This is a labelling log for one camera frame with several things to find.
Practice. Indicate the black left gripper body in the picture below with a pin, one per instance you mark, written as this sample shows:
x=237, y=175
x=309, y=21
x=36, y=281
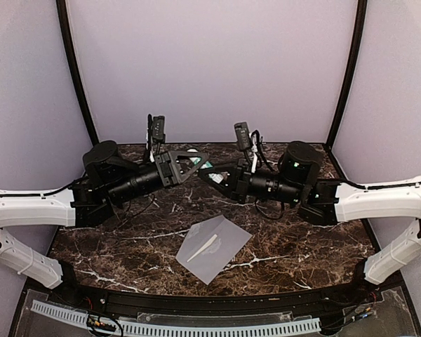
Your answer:
x=162, y=160

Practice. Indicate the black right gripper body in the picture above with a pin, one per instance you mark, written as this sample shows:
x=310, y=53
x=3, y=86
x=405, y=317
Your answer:
x=241, y=189

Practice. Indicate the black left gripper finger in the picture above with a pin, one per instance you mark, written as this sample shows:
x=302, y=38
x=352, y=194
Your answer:
x=185, y=154
x=183, y=169

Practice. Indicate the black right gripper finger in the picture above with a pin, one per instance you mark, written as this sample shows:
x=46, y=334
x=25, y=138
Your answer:
x=220, y=169
x=223, y=188

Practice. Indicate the clear glue stick cap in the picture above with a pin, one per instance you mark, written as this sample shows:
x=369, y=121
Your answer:
x=196, y=160

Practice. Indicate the white green glue stick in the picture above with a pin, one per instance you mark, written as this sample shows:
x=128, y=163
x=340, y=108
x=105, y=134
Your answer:
x=218, y=178

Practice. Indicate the cream lined letter paper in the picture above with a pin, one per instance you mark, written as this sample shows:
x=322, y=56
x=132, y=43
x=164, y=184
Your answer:
x=203, y=247

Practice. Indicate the grey paper envelope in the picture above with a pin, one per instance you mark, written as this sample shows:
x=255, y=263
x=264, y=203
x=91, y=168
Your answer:
x=208, y=264

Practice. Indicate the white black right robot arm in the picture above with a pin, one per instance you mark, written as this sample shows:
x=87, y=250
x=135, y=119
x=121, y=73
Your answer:
x=329, y=202

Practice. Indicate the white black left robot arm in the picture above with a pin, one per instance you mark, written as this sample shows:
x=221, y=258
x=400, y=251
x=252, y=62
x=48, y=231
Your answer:
x=110, y=181

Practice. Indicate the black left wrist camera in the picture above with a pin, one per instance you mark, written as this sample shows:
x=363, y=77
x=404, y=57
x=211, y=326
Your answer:
x=156, y=136

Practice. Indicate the black front frame rail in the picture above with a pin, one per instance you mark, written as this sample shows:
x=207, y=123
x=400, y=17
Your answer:
x=321, y=302

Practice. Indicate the black left corner post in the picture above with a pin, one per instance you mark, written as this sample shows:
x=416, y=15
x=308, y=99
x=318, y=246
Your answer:
x=67, y=39

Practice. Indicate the black corner post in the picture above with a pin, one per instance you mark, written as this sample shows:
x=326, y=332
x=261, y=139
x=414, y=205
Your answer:
x=67, y=39
x=348, y=77

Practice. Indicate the black right corner post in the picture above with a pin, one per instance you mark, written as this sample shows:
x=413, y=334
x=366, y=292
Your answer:
x=348, y=77

